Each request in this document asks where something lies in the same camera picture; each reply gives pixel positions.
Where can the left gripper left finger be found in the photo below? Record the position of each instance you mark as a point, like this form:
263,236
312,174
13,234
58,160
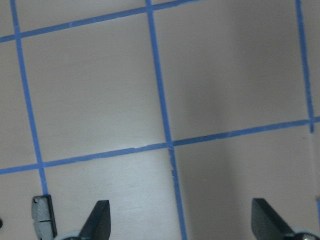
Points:
98,223

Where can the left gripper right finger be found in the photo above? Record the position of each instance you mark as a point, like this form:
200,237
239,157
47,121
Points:
267,224

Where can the black brake pad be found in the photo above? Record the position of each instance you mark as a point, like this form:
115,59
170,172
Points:
43,217

